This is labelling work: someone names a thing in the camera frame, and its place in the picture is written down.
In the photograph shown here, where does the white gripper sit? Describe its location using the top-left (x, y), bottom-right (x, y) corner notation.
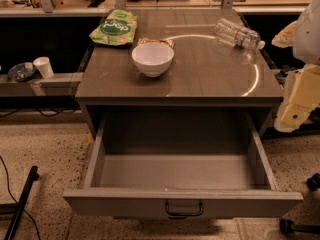
top-left (271, 0), bottom-right (320, 133)

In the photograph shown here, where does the orange soda can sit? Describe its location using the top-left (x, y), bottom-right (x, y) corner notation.
top-left (137, 38), bottom-right (175, 49)

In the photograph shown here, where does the grey drawer cabinet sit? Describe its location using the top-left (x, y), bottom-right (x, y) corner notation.
top-left (76, 8), bottom-right (282, 132)

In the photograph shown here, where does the open grey top drawer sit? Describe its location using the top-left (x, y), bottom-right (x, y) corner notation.
top-left (64, 111), bottom-right (303, 219)

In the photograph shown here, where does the clear plastic water bottle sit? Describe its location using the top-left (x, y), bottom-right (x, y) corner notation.
top-left (214, 18), bottom-right (265, 50)

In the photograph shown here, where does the white bowl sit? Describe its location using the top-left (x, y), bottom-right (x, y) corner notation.
top-left (131, 42), bottom-right (175, 77)

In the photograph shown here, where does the black chair caster base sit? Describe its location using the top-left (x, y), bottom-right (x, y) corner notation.
top-left (279, 173), bottom-right (320, 235)

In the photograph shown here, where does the green snack bag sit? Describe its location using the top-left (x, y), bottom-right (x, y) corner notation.
top-left (89, 9), bottom-right (138, 46)

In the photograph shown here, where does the white paper cup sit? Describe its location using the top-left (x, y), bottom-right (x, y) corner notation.
top-left (33, 57), bottom-right (54, 78)

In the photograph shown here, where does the dark round plate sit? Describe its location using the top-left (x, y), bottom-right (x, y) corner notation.
top-left (8, 62), bottom-right (37, 82)

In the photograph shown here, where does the black metal stand leg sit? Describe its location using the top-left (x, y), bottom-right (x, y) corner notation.
top-left (4, 166), bottom-right (39, 240)

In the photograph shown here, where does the black floor cable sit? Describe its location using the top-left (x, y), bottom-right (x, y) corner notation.
top-left (0, 155), bottom-right (42, 240)

